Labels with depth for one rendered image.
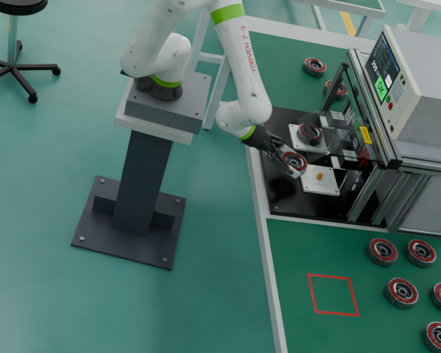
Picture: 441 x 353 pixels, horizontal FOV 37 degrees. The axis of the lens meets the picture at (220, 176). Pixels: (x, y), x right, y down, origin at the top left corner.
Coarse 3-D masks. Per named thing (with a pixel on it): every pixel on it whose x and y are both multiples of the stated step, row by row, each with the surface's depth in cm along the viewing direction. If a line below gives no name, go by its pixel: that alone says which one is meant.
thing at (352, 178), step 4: (348, 172) 264; (352, 172) 262; (344, 176) 266; (352, 176) 261; (356, 176) 261; (360, 176) 262; (348, 180) 263; (352, 180) 259; (356, 180) 260; (360, 180) 260; (348, 184) 262; (352, 184) 260; (356, 184) 260; (360, 184) 260; (348, 188) 262; (356, 188) 262
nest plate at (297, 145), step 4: (292, 128) 280; (296, 128) 281; (292, 132) 278; (292, 136) 276; (296, 136) 277; (292, 140) 275; (296, 140) 275; (296, 144) 273; (300, 144) 274; (296, 148) 272; (300, 148) 272; (304, 148) 272
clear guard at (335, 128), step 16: (320, 112) 244; (304, 128) 242; (320, 128) 238; (336, 128) 239; (352, 128) 242; (368, 128) 244; (304, 144) 237; (320, 144) 233; (336, 144) 232; (352, 144) 235; (368, 144) 237
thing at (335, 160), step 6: (336, 162) 255; (342, 162) 252; (348, 162) 252; (354, 162) 252; (336, 168) 254; (342, 168) 253; (348, 168) 254; (354, 168) 254; (360, 168) 254; (366, 168) 255; (360, 174) 258
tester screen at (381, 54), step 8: (384, 40) 249; (376, 48) 255; (384, 48) 248; (376, 56) 255; (384, 56) 248; (392, 56) 241; (384, 64) 247; (392, 64) 241; (376, 72) 253; (392, 72) 240; (376, 80) 252; (384, 80) 245; (392, 80) 239; (376, 88) 251; (384, 96) 243
